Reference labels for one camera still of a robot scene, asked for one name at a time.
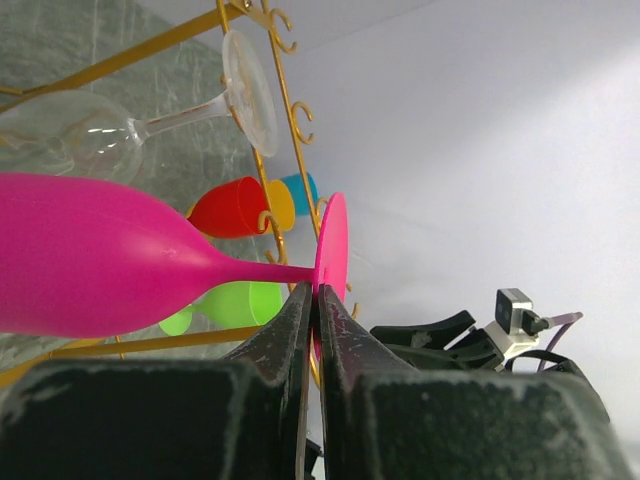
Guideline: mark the gold wire wine glass rack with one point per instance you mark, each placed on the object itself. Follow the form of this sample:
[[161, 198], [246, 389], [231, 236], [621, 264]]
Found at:
[[221, 17]]

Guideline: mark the orange plastic wine glass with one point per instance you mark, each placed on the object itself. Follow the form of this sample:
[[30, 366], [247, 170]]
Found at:
[[282, 206]]

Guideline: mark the green plastic wine glass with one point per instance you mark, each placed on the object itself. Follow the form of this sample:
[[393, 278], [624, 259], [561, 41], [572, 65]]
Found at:
[[230, 306]]

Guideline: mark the clear wine glass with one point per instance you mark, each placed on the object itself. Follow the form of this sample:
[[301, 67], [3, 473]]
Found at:
[[84, 134]]

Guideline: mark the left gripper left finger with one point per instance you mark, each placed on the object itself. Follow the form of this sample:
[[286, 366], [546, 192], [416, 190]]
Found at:
[[239, 417]]

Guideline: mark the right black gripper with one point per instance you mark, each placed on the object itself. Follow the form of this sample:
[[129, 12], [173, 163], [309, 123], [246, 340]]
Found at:
[[474, 351]]

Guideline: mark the red plastic wine glass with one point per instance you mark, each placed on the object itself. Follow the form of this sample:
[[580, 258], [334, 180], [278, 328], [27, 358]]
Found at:
[[230, 210]]

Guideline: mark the blue plastic wine glass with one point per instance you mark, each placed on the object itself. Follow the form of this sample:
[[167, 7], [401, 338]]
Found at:
[[296, 187]]

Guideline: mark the pink plastic wine glass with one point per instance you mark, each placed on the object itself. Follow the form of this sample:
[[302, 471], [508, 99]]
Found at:
[[84, 258]]

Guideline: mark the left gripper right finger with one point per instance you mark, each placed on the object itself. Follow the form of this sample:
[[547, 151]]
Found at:
[[384, 419]]

